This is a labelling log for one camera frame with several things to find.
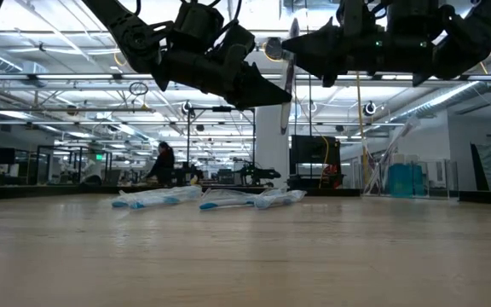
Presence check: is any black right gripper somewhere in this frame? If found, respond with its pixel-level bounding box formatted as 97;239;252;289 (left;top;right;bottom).
282;19;396;89

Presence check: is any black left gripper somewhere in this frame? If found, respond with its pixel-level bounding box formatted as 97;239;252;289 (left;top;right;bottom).
152;50;292;110

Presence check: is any blue plastic cup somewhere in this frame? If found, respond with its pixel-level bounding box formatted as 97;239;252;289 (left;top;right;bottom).
388;153;413;199

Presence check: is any white building column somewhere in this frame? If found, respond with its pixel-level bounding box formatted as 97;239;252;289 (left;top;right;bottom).
255;104;290;191

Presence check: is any black equipment cabinet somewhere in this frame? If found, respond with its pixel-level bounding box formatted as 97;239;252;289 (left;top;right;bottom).
290;135;343;191

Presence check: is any person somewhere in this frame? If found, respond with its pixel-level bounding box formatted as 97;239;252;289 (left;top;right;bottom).
145;141;176;187

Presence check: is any clear acrylic organizer box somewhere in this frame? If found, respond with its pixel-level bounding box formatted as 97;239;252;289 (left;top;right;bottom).
377;158;460;200

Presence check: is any black background gantry frame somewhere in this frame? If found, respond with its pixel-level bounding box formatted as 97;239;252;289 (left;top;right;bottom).
185;105;257;187

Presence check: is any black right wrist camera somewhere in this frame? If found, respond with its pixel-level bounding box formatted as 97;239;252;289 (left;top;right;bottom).
339;0;365;35

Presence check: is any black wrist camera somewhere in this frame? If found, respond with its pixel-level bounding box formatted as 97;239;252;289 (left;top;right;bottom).
216;24;257;65
339;0;365;35

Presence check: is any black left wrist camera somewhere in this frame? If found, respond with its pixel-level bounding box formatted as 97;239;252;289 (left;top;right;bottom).
216;24;257;65

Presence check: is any thin black hanging cable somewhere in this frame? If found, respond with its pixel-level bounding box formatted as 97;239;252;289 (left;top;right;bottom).
306;74;314;180

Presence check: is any black hanging cable loop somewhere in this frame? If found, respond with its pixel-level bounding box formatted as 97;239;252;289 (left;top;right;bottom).
128;81;149;97

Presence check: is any black background workstation frame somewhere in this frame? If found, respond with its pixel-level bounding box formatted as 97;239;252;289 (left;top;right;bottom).
35;145;113;186

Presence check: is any black aluminium table frame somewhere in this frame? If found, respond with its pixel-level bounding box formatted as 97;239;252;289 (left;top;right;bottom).
0;183;491;205

